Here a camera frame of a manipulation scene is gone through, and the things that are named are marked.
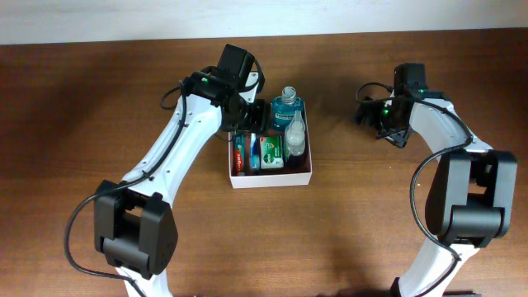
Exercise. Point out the blue white toothbrush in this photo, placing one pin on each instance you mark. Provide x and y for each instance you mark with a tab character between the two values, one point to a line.
254	159

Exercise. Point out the green white soap packet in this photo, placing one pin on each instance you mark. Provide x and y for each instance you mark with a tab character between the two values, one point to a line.
271	152

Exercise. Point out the blue mouthwash bottle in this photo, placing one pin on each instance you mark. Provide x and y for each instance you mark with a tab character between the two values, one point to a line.
283	108

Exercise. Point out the white cardboard box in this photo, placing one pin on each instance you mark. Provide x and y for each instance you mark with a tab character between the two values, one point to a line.
287	176

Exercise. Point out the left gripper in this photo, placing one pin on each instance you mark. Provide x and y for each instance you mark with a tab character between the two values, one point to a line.
258	121

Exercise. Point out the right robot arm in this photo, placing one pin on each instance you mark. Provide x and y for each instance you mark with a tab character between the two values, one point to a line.
460	196

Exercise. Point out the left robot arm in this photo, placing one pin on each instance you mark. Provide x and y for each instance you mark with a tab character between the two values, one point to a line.
134	227

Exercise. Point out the green toothpaste box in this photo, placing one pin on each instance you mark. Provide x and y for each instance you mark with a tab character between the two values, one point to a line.
239	154

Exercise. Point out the clear pump soap bottle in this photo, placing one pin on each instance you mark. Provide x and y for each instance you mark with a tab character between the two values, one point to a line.
295	141

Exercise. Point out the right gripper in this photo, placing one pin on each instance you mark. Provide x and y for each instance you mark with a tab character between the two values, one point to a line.
398	137

